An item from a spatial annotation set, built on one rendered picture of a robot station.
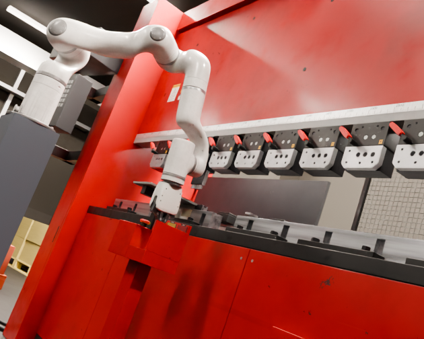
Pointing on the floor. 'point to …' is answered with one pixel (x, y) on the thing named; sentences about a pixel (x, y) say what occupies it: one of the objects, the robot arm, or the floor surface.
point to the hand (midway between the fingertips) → (158, 226)
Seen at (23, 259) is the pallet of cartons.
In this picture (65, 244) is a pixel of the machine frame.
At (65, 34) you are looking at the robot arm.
